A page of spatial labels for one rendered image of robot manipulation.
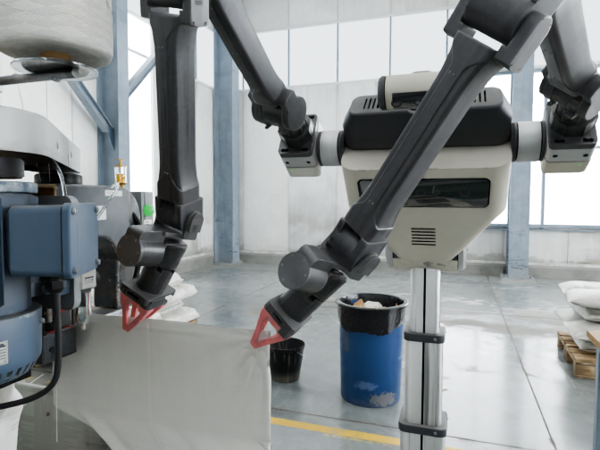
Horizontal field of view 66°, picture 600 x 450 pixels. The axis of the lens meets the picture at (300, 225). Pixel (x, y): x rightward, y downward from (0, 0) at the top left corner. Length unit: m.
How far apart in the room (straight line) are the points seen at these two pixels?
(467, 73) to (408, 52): 8.57
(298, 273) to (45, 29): 0.49
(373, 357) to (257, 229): 6.85
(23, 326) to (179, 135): 0.37
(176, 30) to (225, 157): 8.91
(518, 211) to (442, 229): 7.17
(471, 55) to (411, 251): 0.70
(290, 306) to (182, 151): 0.32
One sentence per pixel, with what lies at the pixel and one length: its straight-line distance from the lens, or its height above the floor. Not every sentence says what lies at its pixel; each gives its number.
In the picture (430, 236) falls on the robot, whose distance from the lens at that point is 1.20.
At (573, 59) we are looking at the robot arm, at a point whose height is 1.53.
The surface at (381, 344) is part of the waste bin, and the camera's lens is 3.01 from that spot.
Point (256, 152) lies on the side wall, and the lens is 9.63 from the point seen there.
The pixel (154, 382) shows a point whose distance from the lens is 0.98.
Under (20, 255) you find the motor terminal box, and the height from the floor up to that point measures 1.24.
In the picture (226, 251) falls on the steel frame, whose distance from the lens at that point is 9.67.
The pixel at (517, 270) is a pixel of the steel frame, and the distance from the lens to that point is 8.42.
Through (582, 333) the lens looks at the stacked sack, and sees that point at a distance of 4.04.
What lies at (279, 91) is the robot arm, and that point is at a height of 1.54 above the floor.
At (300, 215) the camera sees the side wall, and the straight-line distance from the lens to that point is 9.23.
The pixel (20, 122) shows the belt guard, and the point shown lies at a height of 1.40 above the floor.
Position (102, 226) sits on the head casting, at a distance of 1.05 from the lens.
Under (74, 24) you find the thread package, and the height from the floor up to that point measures 1.56.
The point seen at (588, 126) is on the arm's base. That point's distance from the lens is 1.09.
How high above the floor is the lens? 1.31
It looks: 3 degrees down
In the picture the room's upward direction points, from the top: straight up
